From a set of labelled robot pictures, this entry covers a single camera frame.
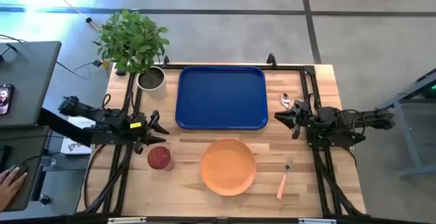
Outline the blue plastic tray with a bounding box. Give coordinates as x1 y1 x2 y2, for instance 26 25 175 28
175 65 269 131

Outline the black diagonal beam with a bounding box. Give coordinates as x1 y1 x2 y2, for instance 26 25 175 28
37 108 93 147

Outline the smartphone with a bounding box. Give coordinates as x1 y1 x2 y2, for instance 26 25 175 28
0 84 15 116

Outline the thin cord with black knob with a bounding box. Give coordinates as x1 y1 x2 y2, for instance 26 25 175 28
39 0 100 31

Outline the silver aluminium bracket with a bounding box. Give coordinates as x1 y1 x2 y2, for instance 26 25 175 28
298 218 337 224
107 217 147 224

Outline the orange plate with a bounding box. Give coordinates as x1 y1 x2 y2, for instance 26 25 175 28
200 138 258 197

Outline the dark grey desk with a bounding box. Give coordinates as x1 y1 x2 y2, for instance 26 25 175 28
0 125 51 212

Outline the fork with orange handle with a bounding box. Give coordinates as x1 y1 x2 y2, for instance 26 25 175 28
276 154 295 200

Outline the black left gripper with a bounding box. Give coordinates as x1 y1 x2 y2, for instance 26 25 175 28
127 110 170 155

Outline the black floor cable with plug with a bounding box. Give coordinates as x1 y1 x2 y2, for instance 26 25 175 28
56 59 103 81

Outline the spoon with orange handle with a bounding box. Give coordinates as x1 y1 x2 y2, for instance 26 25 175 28
280 93 292 110

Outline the clear round object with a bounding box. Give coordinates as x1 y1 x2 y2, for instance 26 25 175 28
40 155 57 169

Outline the grey-blue table leg frame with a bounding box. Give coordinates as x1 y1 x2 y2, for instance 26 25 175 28
375 67 436 179

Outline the person's hand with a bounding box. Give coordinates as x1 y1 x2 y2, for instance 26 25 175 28
0 167 28 213

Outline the black aluminium table frame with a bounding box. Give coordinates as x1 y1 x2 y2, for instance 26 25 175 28
76 62 436 224

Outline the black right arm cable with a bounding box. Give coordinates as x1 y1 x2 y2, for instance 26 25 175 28
340 108 367 137

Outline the green plant in white pot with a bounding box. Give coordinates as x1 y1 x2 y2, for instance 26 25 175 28
91 9 170 99

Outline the red faceted plastic cup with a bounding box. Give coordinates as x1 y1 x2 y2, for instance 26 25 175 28
146 146 175 172

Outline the white printed box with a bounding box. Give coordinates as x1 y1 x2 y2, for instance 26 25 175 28
60 116 96 156

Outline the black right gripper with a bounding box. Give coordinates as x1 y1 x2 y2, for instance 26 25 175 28
274 98 313 140

